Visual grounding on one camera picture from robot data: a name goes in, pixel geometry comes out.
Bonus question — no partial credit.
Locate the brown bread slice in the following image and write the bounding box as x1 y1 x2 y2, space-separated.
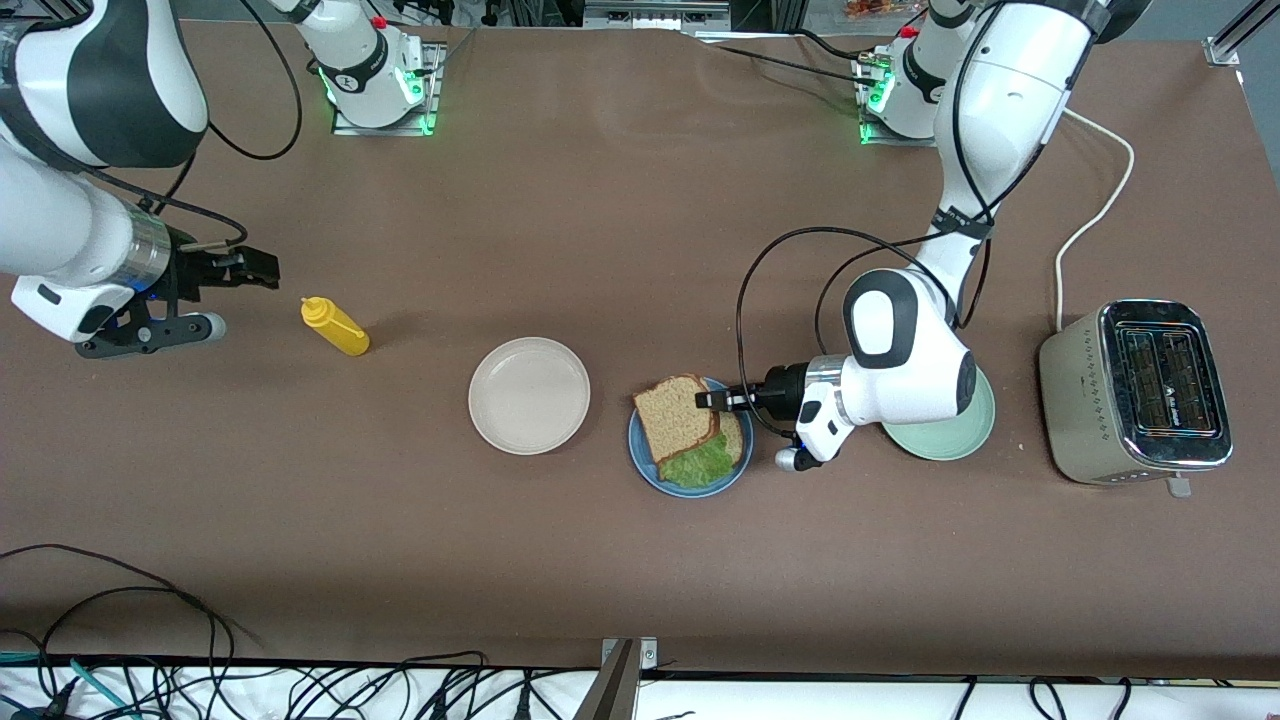
715 408 746 469
633 374 722 466

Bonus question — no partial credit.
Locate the green lettuce leaf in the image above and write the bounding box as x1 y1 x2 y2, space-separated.
657 432 736 489

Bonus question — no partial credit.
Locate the yellow squeeze bottle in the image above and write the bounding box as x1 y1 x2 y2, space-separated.
300 296 371 357

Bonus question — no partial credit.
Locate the blue round plate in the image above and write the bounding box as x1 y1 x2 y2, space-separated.
628 375 755 499

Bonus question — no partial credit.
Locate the pale green round plate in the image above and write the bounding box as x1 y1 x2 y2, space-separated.
880 365 997 462

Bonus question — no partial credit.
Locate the beige round plate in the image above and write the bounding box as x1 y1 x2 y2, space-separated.
468 337 591 456

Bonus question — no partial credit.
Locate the beige steel toaster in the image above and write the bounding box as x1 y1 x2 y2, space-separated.
1038 299 1234 499

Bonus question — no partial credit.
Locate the silver power strip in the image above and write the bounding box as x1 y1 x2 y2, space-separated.
583 0 731 31

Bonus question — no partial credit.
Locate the aluminium corner profile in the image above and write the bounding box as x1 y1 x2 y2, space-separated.
1205 0 1280 69

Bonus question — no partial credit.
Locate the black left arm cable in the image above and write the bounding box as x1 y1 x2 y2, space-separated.
736 0 1076 441

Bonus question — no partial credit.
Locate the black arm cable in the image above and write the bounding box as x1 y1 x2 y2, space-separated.
736 0 1076 441
90 0 303 251

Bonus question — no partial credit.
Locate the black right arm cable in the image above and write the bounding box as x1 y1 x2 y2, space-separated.
90 0 303 251

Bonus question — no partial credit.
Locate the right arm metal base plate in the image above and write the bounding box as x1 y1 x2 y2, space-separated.
330 40 443 137

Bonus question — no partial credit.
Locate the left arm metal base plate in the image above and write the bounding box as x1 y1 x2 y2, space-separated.
855 50 941 148

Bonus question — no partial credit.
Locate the grey metal bracket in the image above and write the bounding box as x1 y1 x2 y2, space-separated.
575 637 659 720

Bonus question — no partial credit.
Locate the white toaster power cable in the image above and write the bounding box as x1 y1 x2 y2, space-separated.
1055 108 1136 333

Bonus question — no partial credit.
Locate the long black looping cable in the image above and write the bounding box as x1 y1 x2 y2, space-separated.
0 545 236 701

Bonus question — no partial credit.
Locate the black base cable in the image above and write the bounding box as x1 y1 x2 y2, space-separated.
690 28 881 89

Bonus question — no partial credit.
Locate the black tangled cable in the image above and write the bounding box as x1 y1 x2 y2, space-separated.
270 652 561 720

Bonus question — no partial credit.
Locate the teal cable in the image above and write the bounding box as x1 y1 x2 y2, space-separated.
0 652 136 719

